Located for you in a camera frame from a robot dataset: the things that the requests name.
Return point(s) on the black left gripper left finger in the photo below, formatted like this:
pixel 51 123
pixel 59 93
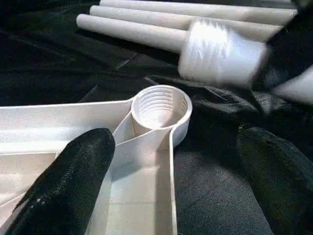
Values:
pixel 68 186

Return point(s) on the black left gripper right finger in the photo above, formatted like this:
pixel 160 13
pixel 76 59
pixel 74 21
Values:
pixel 281 181

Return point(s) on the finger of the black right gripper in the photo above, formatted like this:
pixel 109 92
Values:
pixel 291 49

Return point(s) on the white plastic table top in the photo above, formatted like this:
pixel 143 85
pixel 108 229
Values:
pixel 142 161

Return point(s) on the black mat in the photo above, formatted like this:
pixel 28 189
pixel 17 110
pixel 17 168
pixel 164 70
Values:
pixel 63 54

